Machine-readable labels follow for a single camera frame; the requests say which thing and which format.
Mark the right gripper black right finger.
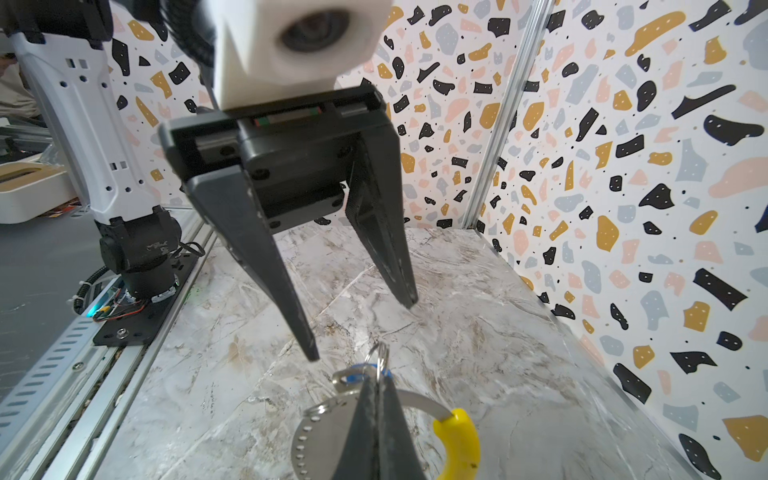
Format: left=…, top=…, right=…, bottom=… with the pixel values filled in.
left=377, top=376, right=425, bottom=480

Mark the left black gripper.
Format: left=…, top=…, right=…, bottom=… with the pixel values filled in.
left=158, top=83, right=418, bottom=362

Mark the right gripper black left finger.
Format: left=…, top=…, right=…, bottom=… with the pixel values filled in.
left=332, top=378, right=378, bottom=480

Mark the blue capped key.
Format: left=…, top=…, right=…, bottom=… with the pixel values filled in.
left=331, top=363, right=394, bottom=394

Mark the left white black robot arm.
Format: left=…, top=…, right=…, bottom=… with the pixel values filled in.
left=1, top=1, right=418, bottom=361

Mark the left green circuit board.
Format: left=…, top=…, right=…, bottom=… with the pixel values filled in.
left=83, top=286, right=149, bottom=323

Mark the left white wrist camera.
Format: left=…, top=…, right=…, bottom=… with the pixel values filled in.
left=203, top=0, right=393, bottom=111

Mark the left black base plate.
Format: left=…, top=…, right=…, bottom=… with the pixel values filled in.
left=92, top=252, right=199, bottom=348

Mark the black corrugated cable conduit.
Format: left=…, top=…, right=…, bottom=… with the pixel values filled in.
left=158, top=0, right=217, bottom=70

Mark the white box outside enclosure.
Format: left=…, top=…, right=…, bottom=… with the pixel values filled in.
left=0, top=161, right=77, bottom=225

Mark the aluminium mounting rail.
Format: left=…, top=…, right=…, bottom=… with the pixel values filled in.
left=0, top=209, right=223, bottom=480

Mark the white slotted cable duct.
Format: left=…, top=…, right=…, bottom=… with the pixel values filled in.
left=1, top=304, right=115, bottom=468

